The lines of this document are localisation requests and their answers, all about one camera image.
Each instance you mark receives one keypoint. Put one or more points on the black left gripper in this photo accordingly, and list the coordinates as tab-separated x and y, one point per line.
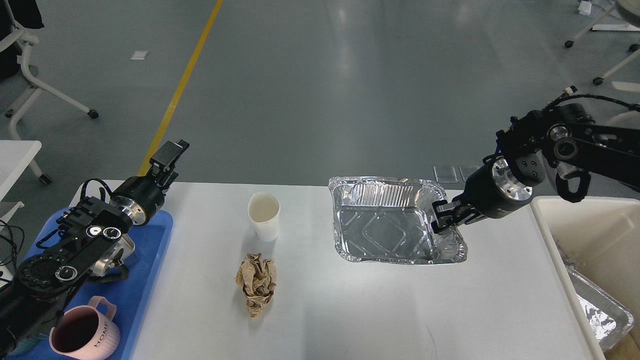
140	198

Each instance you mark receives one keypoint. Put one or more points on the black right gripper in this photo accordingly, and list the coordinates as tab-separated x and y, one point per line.
491	192

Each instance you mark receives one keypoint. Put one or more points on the aluminium foil tray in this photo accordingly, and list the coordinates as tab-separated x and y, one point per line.
391	221

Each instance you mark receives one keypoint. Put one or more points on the white paper cup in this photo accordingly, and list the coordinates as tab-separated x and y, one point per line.
263	210

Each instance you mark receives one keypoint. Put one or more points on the pink mug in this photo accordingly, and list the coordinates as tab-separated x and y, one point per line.
87	332

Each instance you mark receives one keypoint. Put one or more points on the stainless steel tray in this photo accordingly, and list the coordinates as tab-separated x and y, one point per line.
116	255

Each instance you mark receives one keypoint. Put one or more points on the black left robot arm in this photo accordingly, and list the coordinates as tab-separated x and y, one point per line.
86	244

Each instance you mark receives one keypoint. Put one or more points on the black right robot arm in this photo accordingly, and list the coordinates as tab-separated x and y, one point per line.
570	142

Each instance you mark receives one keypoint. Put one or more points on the blue plastic tray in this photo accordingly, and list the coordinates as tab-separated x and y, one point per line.
132	296

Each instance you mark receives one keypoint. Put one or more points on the crumpled brown paper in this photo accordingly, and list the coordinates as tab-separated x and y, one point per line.
257	280

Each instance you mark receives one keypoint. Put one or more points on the white side table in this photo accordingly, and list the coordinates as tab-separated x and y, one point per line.
15	157

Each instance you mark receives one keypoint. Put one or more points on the white bin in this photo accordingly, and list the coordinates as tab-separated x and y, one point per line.
601	236

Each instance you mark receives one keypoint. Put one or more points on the grey office chair right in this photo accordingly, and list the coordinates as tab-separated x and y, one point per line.
628	120

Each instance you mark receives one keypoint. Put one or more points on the teal mug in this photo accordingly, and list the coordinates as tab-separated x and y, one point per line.
28	344

